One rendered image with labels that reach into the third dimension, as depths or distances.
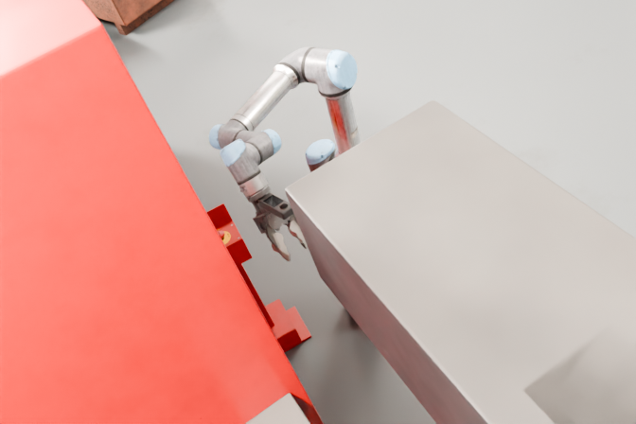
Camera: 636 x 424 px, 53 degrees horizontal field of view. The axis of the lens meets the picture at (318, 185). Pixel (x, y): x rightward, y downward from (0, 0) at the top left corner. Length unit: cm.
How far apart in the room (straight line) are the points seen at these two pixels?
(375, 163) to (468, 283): 23
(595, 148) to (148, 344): 313
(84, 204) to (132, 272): 10
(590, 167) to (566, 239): 284
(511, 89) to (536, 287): 341
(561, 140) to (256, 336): 302
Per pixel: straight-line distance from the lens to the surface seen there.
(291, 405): 96
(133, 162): 62
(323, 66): 205
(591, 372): 65
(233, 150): 177
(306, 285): 326
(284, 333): 298
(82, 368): 77
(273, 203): 176
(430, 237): 74
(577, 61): 425
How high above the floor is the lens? 252
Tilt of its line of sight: 43 degrees down
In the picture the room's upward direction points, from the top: 20 degrees counter-clockwise
